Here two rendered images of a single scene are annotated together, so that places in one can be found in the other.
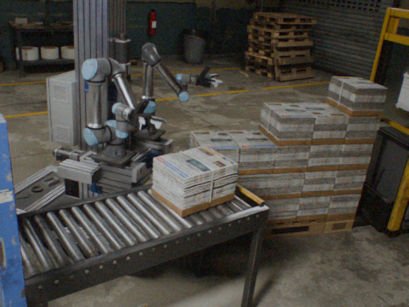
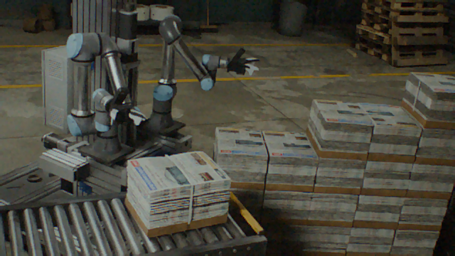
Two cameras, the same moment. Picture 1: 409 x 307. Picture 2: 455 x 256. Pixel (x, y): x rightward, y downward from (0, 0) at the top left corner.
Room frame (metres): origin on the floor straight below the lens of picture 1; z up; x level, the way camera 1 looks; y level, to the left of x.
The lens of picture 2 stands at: (0.08, -0.56, 2.12)
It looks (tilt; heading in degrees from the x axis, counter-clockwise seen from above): 22 degrees down; 10
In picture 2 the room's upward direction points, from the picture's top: 7 degrees clockwise
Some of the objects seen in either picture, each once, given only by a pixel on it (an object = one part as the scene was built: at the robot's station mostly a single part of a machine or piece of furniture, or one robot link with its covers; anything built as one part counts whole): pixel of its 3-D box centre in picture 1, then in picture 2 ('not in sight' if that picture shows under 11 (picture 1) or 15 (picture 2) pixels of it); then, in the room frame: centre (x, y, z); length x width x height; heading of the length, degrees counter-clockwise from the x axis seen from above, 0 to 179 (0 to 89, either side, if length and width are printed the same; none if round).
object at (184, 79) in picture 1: (182, 78); (211, 61); (3.22, 0.18, 1.21); 0.11 x 0.08 x 0.09; 99
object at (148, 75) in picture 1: (148, 79); (168, 59); (3.18, 0.44, 1.19); 0.15 x 0.12 x 0.55; 9
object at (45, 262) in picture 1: (37, 245); not in sight; (1.57, 0.70, 0.78); 0.47 x 0.05 x 0.05; 37
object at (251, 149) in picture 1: (260, 184); (301, 203); (3.13, -0.52, 0.42); 1.17 x 0.39 x 0.83; 107
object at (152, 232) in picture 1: (138, 218); (97, 232); (1.88, 0.29, 0.78); 0.47 x 0.05 x 0.05; 37
